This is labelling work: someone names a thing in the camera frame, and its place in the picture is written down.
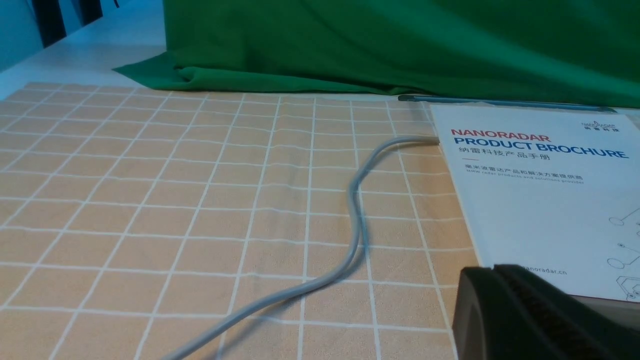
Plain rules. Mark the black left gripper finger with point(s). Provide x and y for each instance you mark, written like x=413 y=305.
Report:
x=509 y=313

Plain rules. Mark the white Nanoradar product brochure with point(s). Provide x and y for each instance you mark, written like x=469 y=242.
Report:
x=557 y=192

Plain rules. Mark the green backdrop cloth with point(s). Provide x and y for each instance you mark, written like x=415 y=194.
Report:
x=558 y=51

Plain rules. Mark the beige checkered tablecloth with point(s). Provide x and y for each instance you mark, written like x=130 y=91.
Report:
x=133 y=220

